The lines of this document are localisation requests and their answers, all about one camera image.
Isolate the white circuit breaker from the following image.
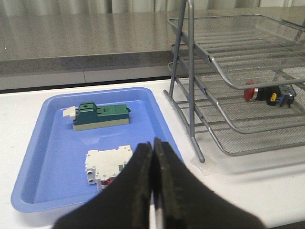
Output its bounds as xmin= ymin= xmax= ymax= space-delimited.
xmin=85 ymin=145 xmax=133 ymax=192

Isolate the silver wire rack frame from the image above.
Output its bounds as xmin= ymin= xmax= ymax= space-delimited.
xmin=165 ymin=0 xmax=305 ymax=162

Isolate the blue plastic tray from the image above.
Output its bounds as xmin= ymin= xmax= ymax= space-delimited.
xmin=11 ymin=87 xmax=178 ymax=213

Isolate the green switch module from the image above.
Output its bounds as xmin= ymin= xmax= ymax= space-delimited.
xmin=63 ymin=102 xmax=131 ymax=131

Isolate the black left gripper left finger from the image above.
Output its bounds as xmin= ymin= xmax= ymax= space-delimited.
xmin=53 ymin=143 xmax=153 ymax=229

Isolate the red emergency stop button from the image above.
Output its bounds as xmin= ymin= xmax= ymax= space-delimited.
xmin=244 ymin=84 xmax=297 ymax=108

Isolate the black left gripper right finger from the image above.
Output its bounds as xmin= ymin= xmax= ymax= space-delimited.
xmin=152 ymin=138 xmax=265 ymax=229

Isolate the silver mesh tray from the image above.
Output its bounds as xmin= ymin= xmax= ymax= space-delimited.
xmin=176 ymin=76 xmax=305 ymax=157
xmin=169 ymin=14 xmax=305 ymax=89
xmin=168 ymin=42 xmax=305 ymax=134

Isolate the grey stone counter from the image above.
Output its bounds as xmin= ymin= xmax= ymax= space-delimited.
xmin=0 ymin=4 xmax=305 ymax=91

